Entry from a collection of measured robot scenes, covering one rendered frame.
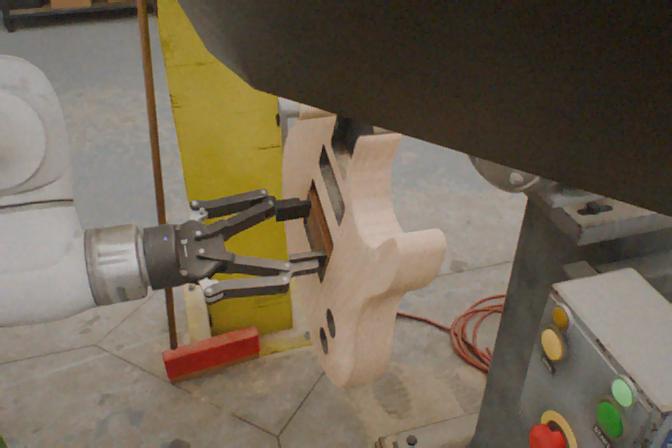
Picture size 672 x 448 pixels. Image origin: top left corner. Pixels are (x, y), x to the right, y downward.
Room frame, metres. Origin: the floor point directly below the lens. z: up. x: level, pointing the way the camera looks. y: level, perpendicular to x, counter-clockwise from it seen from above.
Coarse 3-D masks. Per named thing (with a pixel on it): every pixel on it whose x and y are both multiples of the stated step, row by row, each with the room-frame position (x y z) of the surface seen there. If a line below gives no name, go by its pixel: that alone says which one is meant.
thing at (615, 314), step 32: (576, 288) 0.43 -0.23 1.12; (608, 288) 0.43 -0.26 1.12; (640, 288) 0.43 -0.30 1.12; (544, 320) 0.43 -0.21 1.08; (576, 320) 0.40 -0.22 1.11; (608, 320) 0.39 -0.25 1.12; (640, 320) 0.39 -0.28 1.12; (544, 352) 0.42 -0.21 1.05; (576, 352) 0.38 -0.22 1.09; (608, 352) 0.35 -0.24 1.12; (640, 352) 0.35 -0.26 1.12; (544, 384) 0.40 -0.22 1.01; (576, 384) 0.37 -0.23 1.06; (608, 384) 0.34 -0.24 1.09; (640, 384) 0.32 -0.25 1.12; (544, 416) 0.39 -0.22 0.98; (576, 416) 0.35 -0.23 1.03; (640, 416) 0.30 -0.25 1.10
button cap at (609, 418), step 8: (600, 408) 0.33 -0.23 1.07; (608, 408) 0.32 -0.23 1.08; (600, 416) 0.33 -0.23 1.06; (608, 416) 0.32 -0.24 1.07; (616, 416) 0.31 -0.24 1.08; (600, 424) 0.32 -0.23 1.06; (608, 424) 0.32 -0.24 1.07; (616, 424) 0.31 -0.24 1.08; (608, 432) 0.31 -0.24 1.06; (616, 432) 0.31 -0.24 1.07
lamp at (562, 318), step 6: (558, 306) 0.41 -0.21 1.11; (564, 306) 0.41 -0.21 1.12; (552, 312) 0.42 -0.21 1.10; (558, 312) 0.41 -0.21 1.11; (564, 312) 0.40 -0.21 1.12; (558, 318) 0.40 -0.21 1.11; (564, 318) 0.40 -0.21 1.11; (570, 318) 0.40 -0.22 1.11; (558, 324) 0.40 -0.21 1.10; (564, 324) 0.40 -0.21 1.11; (570, 324) 0.39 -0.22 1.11; (564, 330) 0.40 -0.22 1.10; (570, 330) 0.39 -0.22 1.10
